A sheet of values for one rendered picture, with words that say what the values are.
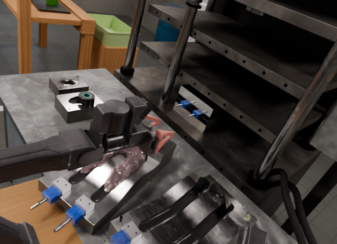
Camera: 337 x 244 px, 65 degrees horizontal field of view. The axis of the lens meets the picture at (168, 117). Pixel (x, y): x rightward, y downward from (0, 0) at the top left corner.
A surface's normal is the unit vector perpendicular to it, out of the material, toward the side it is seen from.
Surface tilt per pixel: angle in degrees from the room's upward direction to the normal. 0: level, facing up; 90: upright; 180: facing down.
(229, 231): 24
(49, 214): 0
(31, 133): 0
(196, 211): 28
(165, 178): 0
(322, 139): 90
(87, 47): 90
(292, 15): 90
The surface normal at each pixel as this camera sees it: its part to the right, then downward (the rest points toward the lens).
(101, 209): 0.27, -0.81
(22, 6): 0.60, 0.57
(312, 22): -0.73, 0.18
